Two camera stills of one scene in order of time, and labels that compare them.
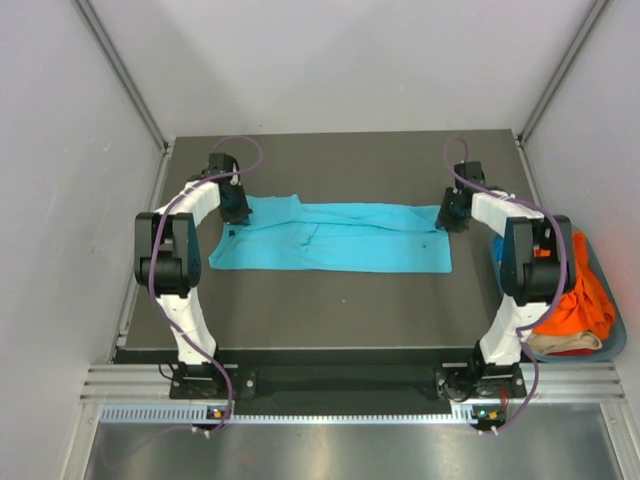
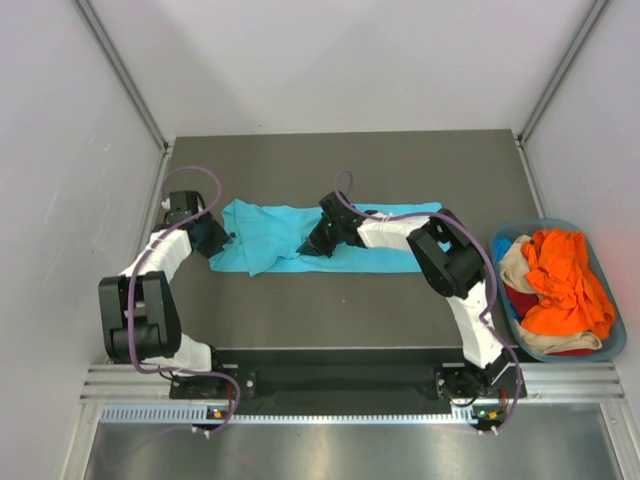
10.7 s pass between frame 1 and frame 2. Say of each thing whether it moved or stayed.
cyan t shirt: stayed
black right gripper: moved
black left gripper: moved
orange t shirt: stayed
